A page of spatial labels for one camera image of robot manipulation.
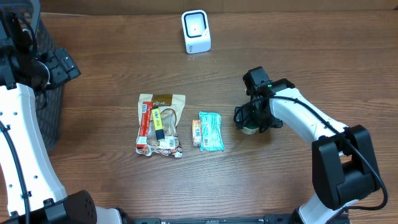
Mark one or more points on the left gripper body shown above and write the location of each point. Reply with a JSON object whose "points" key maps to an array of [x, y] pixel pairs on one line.
{"points": [[58, 74]]}

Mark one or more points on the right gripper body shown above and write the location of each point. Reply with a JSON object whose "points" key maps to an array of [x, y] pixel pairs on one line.
{"points": [[251, 116]]}

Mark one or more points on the green lid jar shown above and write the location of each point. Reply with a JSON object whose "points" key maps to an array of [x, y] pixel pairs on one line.
{"points": [[250, 129]]}

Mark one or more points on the teal snack packet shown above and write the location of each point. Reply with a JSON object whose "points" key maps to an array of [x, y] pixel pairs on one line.
{"points": [[211, 132]]}

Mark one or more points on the orange snack packet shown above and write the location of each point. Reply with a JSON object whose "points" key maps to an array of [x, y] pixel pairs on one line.
{"points": [[196, 133]]}

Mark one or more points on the brown snack pouch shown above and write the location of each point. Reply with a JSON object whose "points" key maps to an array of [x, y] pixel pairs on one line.
{"points": [[171, 107]]}

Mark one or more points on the red item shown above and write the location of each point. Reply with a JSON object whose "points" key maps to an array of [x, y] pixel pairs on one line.
{"points": [[144, 127]]}

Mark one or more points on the yellow black item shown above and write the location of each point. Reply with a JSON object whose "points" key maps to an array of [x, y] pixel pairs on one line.
{"points": [[157, 120]]}

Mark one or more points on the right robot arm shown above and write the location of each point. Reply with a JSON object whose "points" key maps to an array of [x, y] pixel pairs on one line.
{"points": [[344, 165]]}

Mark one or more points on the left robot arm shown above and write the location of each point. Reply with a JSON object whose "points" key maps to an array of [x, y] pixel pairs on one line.
{"points": [[34, 192]]}

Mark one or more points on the white barcode scanner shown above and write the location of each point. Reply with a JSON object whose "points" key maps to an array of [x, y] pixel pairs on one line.
{"points": [[196, 31]]}

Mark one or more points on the grey plastic mesh basket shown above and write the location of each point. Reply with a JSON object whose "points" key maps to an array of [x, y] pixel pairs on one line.
{"points": [[49, 104]]}

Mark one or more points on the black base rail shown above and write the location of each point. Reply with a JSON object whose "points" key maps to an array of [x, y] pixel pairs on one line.
{"points": [[267, 219]]}

